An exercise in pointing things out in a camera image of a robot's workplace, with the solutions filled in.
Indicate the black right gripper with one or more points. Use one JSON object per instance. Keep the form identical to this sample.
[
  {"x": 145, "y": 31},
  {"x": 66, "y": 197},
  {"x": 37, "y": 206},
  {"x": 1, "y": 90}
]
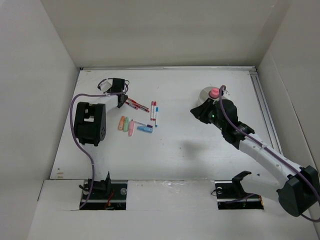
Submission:
[{"x": 201, "y": 110}]

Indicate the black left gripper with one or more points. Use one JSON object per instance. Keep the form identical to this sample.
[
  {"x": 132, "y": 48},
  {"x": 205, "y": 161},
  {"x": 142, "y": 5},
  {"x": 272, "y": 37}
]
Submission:
[{"x": 125, "y": 99}]

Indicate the pink highlighter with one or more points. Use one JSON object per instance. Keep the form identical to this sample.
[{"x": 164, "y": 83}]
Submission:
[
  {"x": 131, "y": 128},
  {"x": 214, "y": 93}
]

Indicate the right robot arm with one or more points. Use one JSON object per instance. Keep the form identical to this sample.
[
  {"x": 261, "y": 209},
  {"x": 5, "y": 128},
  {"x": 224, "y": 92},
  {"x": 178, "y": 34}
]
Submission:
[{"x": 296, "y": 188}]

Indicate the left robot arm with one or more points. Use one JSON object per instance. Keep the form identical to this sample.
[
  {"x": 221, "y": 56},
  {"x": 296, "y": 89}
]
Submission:
[{"x": 88, "y": 121}]

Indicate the white round divided container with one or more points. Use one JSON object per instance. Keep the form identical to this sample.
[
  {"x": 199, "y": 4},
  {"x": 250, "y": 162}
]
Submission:
[{"x": 204, "y": 95}]

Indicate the orange highlighter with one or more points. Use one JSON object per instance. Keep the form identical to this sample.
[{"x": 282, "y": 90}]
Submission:
[{"x": 121, "y": 123}]

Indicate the pink cap white marker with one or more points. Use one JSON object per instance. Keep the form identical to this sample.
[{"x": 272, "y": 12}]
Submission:
[{"x": 152, "y": 111}]

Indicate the green highlighter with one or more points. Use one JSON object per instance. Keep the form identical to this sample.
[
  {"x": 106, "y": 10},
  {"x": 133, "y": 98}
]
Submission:
[{"x": 126, "y": 124}]

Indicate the blue cap white marker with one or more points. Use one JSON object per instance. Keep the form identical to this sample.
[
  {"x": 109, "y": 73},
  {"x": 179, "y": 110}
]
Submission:
[{"x": 156, "y": 117}]

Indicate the light blue highlighter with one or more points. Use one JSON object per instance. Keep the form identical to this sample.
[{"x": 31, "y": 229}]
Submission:
[{"x": 145, "y": 129}]

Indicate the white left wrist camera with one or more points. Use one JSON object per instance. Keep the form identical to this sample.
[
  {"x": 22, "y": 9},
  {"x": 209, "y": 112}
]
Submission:
[{"x": 104, "y": 85}]

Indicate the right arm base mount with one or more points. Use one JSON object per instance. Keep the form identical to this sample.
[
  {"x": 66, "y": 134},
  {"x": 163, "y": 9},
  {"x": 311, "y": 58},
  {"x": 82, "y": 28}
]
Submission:
[{"x": 230, "y": 195}]

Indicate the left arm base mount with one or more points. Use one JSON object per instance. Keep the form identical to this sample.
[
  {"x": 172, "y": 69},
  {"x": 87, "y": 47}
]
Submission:
[{"x": 104, "y": 195}]

